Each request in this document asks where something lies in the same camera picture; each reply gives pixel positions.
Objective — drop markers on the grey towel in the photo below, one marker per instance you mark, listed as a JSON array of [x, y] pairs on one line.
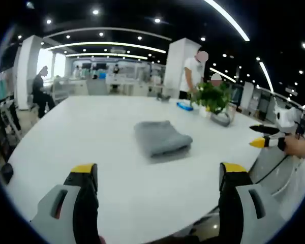
[[160, 137]]

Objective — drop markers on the grey round container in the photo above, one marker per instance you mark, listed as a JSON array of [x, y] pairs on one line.
[[219, 119]]

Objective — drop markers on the blue flat packet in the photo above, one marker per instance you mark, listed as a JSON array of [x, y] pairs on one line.
[[185, 106]]

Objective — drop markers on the green potted plant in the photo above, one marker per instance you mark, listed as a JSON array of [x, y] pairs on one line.
[[211, 97]]

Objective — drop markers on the black rounded object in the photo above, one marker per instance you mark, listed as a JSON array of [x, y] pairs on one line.
[[7, 172]]

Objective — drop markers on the dark small object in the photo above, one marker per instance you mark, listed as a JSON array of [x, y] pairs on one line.
[[163, 97]]

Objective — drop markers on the person's right hand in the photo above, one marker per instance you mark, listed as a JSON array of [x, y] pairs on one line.
[[300, 147]]

